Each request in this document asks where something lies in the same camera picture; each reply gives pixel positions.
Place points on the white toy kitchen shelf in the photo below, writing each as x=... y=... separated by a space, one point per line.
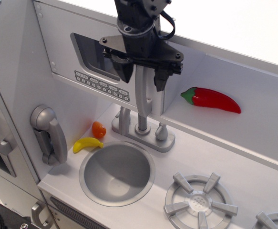
x=254 y=132

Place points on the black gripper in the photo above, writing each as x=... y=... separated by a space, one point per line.
x=144 y=48

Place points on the yellow toy banana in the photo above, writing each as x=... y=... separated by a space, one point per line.
x=86 y=142

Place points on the grey toy stove burner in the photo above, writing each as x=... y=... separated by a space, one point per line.
x=199 y=202

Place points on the grey toy faucet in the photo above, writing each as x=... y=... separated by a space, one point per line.
x=137 y=128

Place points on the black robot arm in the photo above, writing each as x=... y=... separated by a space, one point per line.
x=142 y=14

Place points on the grey microwave door handle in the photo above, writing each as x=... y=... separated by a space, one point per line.
x=144 y=106

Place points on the red toy chili pepper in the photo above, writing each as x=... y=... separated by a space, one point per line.
x=203 y=97

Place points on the grey round toy sink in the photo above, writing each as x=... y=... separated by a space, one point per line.
x=119 y=174

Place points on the orange toy fruit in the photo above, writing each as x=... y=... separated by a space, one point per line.
x=98 y=130

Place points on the grey toy wall phone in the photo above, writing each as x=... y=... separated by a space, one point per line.
x=49 y=135

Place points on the grey oven door handle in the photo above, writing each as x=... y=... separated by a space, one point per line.
x=41 y=216

